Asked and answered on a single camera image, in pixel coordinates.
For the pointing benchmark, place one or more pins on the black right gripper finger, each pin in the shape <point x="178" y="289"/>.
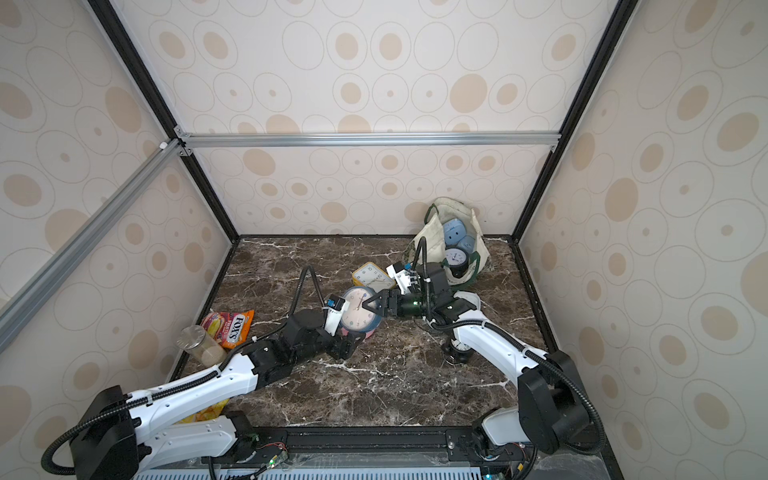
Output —
<point x="381" y="307"/>
<point x="388" y="294"/>

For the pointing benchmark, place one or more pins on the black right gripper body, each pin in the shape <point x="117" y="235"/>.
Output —
<point x="393" y="303"/>

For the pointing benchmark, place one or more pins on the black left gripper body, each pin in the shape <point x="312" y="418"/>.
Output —
<point x="326" y="343"/>

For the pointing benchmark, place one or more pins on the grey round alarm clock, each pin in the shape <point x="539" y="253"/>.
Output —
<point x="356" y="318"/>

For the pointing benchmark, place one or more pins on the black twin-bell alarm clock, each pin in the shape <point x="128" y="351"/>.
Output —
<point x="457" y="260"/>

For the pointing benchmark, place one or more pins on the blue square orange-hand clock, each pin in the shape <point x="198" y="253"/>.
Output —
<point x="467" y="244"/>

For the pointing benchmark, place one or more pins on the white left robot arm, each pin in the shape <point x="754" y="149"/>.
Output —
<point x="113" y="440"/>

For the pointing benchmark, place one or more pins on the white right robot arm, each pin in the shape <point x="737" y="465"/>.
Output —
<point x="553" y="410"/>

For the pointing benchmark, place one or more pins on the yellow square alarm clock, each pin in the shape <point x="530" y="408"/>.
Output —
<point x="372" y="276"/>

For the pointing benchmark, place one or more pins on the white square orange-number clock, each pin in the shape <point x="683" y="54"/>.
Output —
<point x="469" y="296"/>

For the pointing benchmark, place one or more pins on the cream canvas tote bag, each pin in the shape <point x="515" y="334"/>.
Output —
<point x="439" y="212"/>

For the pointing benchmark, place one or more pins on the small black twin-bell clock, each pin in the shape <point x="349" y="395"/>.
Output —
<point x="456" y="352"/>

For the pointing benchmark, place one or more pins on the Fox's candy bag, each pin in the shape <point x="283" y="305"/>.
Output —
<point x="228" y="329"/>

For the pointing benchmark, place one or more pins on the clear plastic jar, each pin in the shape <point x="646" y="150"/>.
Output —
<point x="196" y="341"/>

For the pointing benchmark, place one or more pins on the yellow snack packet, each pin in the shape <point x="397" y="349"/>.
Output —
<point x="209" y="413"/>

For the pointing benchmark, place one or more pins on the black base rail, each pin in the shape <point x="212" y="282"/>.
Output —
<point x="379" y="453"/>

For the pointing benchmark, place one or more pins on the aluminium frame bar rear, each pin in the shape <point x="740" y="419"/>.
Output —
<point x="362" y="140"/>

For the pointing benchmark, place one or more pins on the aluminium frame bar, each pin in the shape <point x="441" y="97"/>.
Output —
<point x="362" y="140"/>
<point x="23" y="307"/>

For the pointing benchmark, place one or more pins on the aluminium frame bar left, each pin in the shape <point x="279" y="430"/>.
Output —
<point x="23" y="307"/>

